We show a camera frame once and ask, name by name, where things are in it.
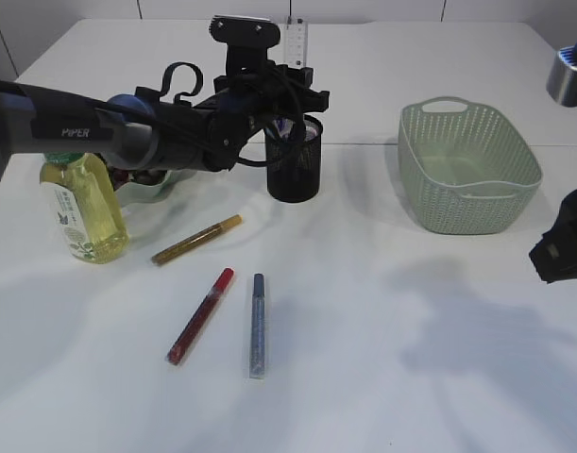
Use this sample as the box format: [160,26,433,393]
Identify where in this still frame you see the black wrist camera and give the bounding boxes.
[546,43,577,108]
[209,15,280,77]

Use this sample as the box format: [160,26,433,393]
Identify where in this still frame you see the blue scissors with cap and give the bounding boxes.
[265,117,294,141]

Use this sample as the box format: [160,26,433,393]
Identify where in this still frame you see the black mesh pen cup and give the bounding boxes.
[264,115,323,203]

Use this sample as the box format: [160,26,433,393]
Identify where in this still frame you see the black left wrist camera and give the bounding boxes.
[209,15,280,77]

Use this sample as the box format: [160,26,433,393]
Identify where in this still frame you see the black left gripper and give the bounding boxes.
[193,60,330,173]

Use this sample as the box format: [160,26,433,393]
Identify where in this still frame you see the silver glitter pen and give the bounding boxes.
[249,274,266,379]

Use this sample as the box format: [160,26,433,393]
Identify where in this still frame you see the purple artificial grape bunch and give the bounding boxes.
[103,159,167,190]

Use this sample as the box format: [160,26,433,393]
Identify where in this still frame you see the gold glitter pen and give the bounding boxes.
[150,214,243,266]

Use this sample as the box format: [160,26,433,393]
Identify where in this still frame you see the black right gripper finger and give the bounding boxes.
[529,189,577,283]

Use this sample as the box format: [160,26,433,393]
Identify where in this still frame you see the clear plastic ruler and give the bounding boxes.
[283,16,308,69]

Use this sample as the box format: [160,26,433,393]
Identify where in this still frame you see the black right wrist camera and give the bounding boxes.
[546,43,577,108]

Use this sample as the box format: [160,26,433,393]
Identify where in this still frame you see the pink purple scissors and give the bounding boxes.
[304,125,318,143]

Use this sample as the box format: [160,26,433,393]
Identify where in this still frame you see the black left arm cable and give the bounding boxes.
[0,60,308,171]

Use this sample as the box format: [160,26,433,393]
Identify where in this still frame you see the pale green wavy plate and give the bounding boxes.
[114,170,196,207]

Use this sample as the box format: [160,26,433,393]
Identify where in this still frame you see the yellow tea bottle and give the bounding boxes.
[40,153,129,264]

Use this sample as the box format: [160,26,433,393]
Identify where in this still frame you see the red glitter pen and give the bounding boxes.
[166,268,234,366]

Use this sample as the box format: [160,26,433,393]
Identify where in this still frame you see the green woven plastic basket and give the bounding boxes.
[398,96,543,235]

